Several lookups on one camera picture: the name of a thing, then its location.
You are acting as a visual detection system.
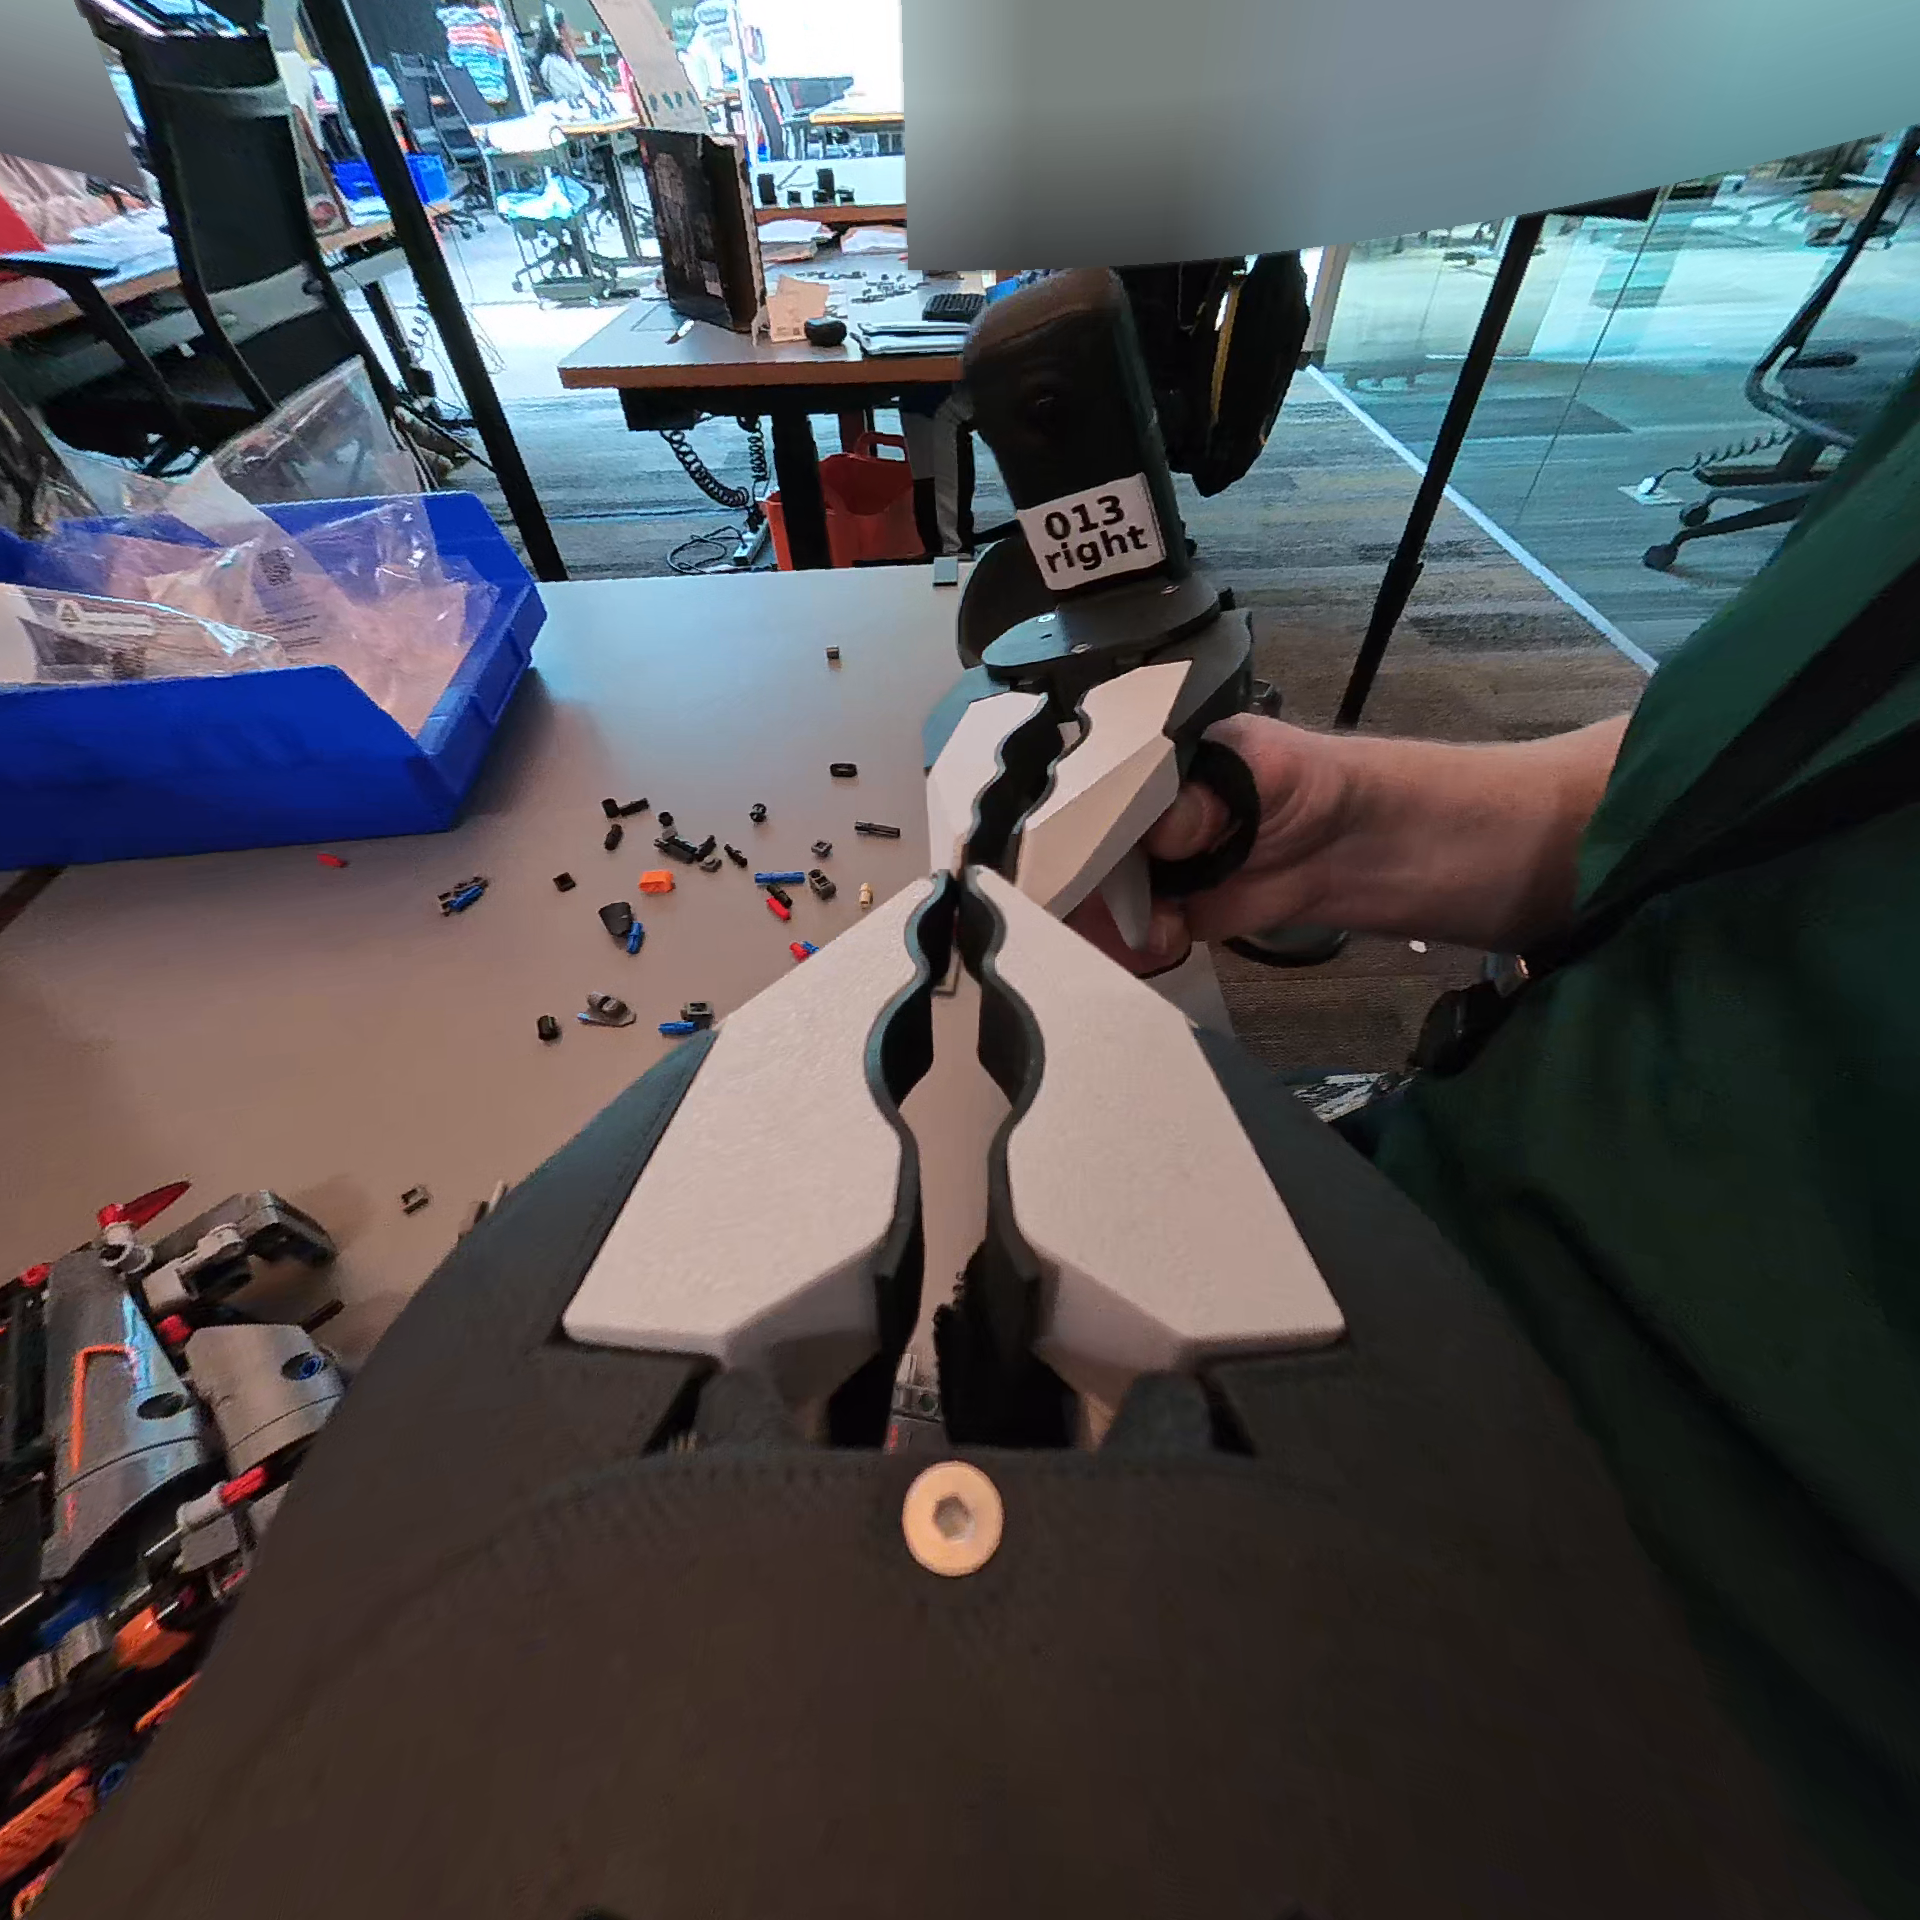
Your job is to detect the black office chair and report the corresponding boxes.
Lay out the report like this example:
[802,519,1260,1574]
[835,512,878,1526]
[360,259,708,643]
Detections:
[0,0,452,460]
[1640,125,1920,575]

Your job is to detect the black backpack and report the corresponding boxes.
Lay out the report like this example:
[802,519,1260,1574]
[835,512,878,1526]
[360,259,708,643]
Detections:
[1122,248,1318,501]

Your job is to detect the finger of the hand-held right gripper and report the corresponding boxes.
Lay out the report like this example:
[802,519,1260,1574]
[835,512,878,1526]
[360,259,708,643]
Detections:
[1014,663,1198,922]
[924,688,1060,879]

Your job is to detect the blue plastic storage bin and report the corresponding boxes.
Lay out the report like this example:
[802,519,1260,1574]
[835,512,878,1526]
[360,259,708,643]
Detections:
[0,490,551,875]

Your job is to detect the person's right hand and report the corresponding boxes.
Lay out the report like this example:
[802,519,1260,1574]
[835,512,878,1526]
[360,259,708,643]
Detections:
[1118,711,1504,980]

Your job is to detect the pile of clear plastic bags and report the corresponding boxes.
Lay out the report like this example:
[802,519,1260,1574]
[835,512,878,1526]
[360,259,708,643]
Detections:
[0,355,508,688]

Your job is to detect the brown office desk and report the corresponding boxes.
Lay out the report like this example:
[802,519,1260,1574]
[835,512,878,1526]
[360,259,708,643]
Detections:
[556,268,992,575]

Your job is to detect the scattered small lego pieces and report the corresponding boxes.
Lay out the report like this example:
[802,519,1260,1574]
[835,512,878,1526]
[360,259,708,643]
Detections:
[432,643,906,1047]

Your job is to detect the orange bag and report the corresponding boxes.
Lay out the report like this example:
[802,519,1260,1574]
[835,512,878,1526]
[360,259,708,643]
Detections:
[761,431,922,573]

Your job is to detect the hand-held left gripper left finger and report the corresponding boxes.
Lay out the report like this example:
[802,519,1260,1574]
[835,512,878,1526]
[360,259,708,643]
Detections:
[562,871,963,1450]

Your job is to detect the lego car model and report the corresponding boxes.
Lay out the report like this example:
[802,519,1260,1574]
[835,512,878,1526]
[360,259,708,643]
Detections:
[0,1180,352,1920]

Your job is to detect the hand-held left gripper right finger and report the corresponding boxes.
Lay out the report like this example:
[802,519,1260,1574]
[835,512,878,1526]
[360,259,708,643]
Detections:
[960,864,1350,1450]

